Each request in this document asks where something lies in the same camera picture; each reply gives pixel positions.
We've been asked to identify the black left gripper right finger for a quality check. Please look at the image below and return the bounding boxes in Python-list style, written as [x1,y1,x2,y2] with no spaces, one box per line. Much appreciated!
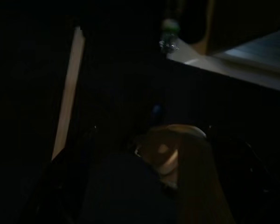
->
[128,153,178,224]

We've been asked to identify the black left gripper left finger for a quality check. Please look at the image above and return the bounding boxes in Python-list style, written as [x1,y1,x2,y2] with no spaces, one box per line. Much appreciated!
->
[84,153,131,224]

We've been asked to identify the dark grey fridge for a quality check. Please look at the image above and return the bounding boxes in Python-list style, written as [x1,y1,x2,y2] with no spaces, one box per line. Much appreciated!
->
[205,0,280,56]

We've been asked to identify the light wood table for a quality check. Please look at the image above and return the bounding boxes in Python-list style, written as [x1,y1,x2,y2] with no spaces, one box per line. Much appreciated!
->
[51,26,86,161]

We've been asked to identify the small bottle green cap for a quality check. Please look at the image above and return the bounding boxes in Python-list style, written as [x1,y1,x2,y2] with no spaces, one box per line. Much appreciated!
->
[158,18,182,56]

